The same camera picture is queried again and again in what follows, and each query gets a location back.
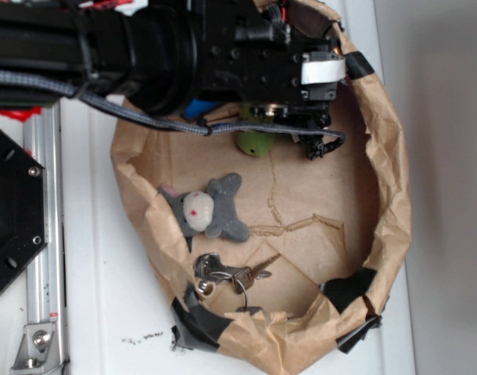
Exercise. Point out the metal corner bracket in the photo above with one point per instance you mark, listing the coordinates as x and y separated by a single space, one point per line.
37 352

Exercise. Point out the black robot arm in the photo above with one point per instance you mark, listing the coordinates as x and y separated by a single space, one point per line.
165 56

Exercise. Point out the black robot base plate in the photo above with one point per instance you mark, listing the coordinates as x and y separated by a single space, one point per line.
22 210

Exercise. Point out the metal keys with ring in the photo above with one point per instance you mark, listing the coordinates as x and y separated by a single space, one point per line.
210 271

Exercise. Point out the brown paper bag bin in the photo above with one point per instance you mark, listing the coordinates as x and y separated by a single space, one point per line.
342 224

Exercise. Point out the blue plastic bottle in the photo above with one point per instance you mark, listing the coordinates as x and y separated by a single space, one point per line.
198 107

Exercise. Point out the green plush toy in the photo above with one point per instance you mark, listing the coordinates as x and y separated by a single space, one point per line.
252 142

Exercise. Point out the grey plush bunny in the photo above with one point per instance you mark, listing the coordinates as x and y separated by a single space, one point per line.
211 212

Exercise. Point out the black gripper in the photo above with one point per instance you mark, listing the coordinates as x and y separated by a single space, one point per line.
260 58

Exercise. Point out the aluminium extrusion rail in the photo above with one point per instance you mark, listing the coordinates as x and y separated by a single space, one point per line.
45 275

